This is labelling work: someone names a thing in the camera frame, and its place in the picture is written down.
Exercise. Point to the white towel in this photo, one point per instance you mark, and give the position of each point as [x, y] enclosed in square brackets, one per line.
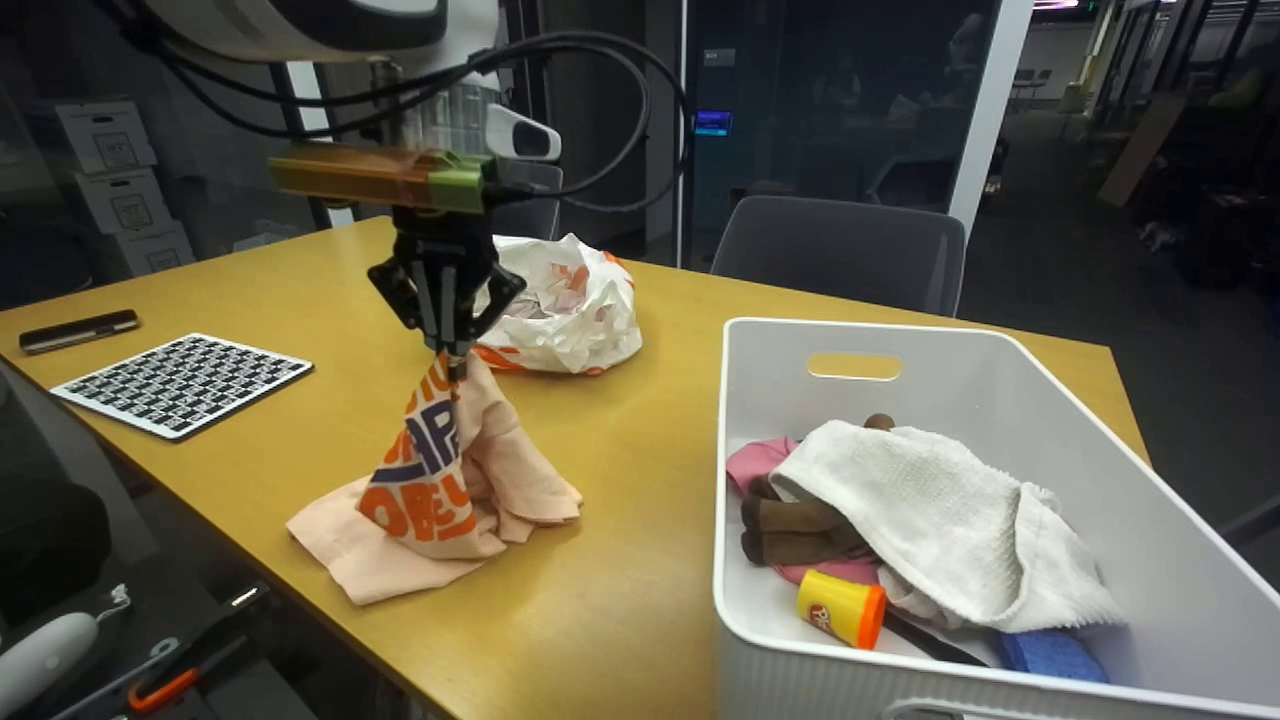
[945, 520]

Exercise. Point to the peach shirt with orange print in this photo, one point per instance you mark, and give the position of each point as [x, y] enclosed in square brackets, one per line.
[443, 494]

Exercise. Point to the brown block toy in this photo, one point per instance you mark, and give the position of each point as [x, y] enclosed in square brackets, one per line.
[792, 520]

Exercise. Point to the white cardboard box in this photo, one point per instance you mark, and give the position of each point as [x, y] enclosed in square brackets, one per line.
[151, 245]
[121, 202]
[105, 138]

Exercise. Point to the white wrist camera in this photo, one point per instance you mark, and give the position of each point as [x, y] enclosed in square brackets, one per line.
[523, 135]

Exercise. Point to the blue flat object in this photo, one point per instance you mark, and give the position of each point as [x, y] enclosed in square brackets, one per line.
[1052, 657]

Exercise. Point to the wooden wrist mounting plate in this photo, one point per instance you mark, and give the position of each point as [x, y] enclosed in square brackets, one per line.
[353, 179]

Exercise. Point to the yellow play dough cup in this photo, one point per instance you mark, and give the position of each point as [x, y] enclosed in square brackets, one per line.
[841, 605]

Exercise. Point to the white plastic basket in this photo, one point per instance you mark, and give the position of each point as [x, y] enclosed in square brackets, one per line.
[1173, 562]

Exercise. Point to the blue lit screen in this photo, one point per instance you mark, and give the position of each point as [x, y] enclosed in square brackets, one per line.
[715, 127]

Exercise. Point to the grey office chair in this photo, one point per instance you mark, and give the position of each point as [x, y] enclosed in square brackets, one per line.
[841, 255]

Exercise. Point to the black white checkerboard board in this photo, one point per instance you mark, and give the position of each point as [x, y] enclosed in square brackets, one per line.
[180, 382]

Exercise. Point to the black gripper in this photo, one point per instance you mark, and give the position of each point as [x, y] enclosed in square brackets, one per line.
[444, 245]

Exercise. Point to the black marker pen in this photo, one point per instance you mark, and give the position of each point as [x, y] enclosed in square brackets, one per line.
[78, 329]

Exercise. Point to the white orange plastic bag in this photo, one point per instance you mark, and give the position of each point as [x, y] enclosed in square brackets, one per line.
[572, 313]

